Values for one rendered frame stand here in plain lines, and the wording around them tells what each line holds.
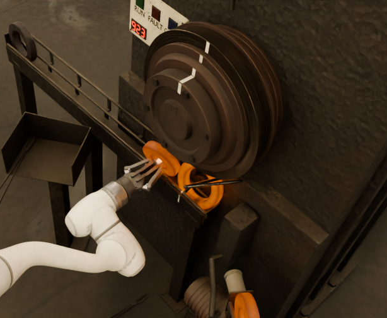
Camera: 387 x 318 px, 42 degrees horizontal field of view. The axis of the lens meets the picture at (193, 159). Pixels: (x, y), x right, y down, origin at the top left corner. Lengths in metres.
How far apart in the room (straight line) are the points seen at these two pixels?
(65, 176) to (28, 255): 0.66
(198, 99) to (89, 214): 0.53
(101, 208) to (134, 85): 0.52
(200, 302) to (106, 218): 0.45
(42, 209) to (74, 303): 0.53
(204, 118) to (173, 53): 0.22
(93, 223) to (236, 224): 0.45
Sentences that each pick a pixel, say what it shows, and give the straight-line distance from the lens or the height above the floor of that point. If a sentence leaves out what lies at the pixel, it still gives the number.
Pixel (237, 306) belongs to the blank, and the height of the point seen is 0.70.
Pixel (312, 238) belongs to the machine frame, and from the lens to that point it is 1.57.
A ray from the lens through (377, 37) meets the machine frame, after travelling 1.21.
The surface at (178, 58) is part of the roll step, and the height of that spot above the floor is 1.27.
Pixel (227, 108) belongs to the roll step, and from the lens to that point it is 1.32.
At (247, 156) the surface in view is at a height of 1.10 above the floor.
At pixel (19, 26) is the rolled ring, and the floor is 0.76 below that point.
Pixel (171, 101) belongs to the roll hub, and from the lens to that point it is 1.40.
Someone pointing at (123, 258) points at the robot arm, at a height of 0.74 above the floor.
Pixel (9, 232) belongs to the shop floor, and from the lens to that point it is 2.55.
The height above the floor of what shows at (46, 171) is 0.60.
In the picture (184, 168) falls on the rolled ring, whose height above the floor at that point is 0.78.
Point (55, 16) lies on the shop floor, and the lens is 3.83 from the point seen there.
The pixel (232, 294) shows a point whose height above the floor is 0.71.
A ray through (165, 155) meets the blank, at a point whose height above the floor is 0.82.
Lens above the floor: 2.10
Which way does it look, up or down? 48 degrees down
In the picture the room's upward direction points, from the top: 11 degrees clockwise
